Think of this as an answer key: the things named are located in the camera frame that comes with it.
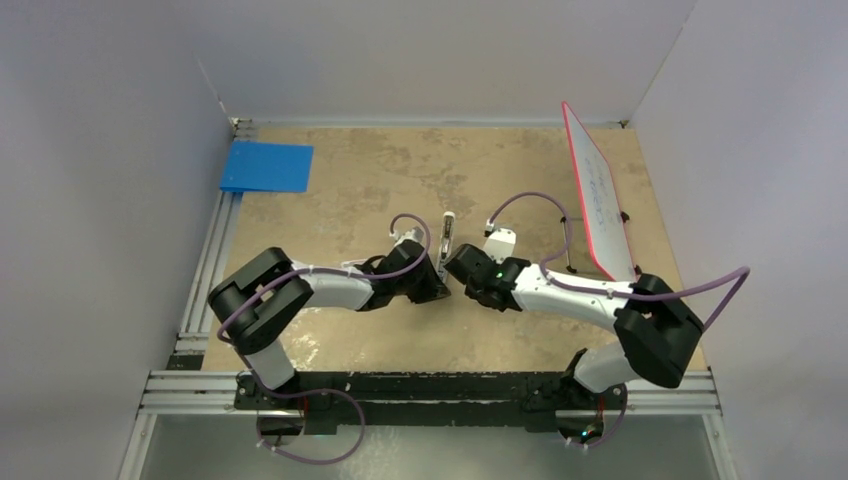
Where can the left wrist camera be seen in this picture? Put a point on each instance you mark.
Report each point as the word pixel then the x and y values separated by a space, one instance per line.
pixel 418 235

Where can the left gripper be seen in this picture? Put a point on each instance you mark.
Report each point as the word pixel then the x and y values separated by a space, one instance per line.
pixel 433 287

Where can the white stapler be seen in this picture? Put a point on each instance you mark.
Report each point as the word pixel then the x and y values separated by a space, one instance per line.
pixel 445 246

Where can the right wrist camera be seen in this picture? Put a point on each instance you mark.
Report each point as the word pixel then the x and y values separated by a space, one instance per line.
pixel 499 242

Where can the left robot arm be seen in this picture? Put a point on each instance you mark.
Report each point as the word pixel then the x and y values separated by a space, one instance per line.
pixel 258 302

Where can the blue plastic board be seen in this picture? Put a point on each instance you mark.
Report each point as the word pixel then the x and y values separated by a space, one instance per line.
pixel 254 166

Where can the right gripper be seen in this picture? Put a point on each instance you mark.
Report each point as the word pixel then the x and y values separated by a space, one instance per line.
pixel 471 293

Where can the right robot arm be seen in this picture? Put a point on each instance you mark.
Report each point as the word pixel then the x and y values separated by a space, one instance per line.
pixel 656 333

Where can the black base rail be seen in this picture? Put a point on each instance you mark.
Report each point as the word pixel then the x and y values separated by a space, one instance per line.
pixel 538 402

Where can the red framed whiteboard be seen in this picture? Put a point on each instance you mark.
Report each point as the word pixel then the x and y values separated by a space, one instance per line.
pixel 604 224

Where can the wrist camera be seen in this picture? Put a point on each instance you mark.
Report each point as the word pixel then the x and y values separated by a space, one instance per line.
pixel 499 242
pixel 418 235

